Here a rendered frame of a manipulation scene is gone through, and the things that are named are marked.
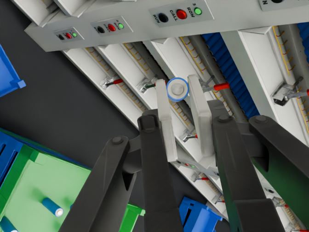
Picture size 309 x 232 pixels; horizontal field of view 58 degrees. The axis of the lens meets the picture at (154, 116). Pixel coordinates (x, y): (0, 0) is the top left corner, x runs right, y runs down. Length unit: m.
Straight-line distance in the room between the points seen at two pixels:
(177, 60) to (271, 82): 0.21
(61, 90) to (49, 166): 0.48
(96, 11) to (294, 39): 0.39
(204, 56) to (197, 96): 0.48
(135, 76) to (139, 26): 0.26
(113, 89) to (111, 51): 0.27
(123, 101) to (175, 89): 0.84
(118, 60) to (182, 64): 0.21
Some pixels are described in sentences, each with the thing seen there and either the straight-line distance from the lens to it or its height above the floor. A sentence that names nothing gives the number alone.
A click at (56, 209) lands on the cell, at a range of 0.61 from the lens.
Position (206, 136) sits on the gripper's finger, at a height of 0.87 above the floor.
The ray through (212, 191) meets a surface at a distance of 1.62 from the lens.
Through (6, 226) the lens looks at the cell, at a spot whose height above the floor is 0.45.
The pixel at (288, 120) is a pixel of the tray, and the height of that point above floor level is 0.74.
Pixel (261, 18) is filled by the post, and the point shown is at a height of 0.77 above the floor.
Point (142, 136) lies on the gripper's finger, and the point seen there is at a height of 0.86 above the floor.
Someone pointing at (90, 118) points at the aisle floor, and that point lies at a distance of 1.14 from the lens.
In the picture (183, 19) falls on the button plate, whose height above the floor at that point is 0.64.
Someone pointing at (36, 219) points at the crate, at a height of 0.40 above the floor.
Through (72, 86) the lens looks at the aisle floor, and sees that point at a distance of 1.09.
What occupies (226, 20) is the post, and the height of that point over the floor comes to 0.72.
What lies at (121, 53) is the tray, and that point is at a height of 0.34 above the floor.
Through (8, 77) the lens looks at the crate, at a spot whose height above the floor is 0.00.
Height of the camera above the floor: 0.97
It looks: 46 degrees down
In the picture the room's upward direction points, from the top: 100 degrees clockwise
